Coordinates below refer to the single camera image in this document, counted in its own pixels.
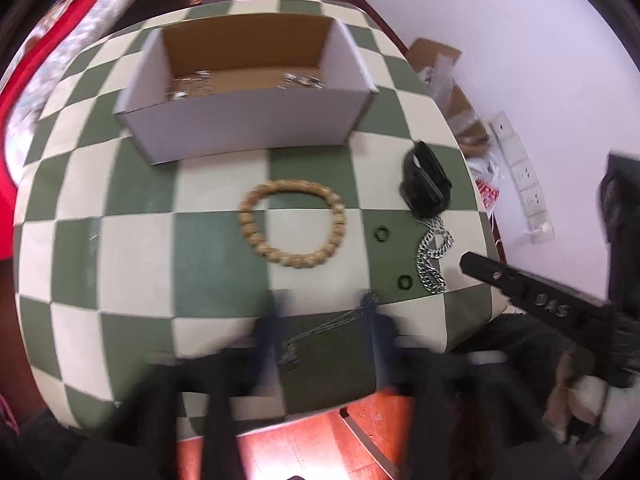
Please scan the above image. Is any green cream checkered tablecloth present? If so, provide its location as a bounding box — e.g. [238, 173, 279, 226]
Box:
[12, 0, 507, 442]

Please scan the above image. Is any red blanket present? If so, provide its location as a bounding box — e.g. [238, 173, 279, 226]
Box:
[0, 0, 173, 262]

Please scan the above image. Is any silver jewelry piece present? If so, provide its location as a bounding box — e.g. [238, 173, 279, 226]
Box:
[166, 69, 215, 100]
[279, 72, 327, 91]

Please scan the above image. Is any silver chain bracelet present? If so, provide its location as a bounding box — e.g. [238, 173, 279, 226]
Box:
[415, 217, 455, 294]

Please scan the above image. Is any white power strip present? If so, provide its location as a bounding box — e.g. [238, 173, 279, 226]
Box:
[487, 112, 556, 246]

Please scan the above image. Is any grey metal table leg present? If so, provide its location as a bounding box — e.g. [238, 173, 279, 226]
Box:
[339, 406, 402, 480]

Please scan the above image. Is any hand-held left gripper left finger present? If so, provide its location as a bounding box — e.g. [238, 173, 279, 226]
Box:
[119, 287, 287, 480]

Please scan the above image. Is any clear plastic wrap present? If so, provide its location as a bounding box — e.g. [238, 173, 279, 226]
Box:
[419, 52, 462, 107]

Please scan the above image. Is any white cardboard box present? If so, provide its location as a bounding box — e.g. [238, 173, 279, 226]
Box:
[114, 13, 380, 166]

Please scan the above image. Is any brown cardboard box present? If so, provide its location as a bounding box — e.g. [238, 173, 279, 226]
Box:
[406, 37, 495, 159]

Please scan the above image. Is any floral quilt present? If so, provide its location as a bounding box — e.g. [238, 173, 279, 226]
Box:
[4, 0, 177, 183]

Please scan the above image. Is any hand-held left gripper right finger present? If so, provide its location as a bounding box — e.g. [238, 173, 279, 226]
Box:
[364, 296, 506, 480]

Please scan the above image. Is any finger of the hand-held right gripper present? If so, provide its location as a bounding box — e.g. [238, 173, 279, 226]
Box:
[459, 252, 620, 333]

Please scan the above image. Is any thin dark tassel necklace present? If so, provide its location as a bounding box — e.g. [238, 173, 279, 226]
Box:
[278, 292, 382, 372]

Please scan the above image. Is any red white plastic bag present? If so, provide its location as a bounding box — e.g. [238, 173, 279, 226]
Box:
[472, 159, 504, 212]

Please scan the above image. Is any beige fluffy slipper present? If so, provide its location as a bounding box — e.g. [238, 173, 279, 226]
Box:
[544, 349, 623, 447]

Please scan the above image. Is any wooden bead bracelet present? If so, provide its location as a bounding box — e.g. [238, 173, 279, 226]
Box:
[238, 179, 348, 269]

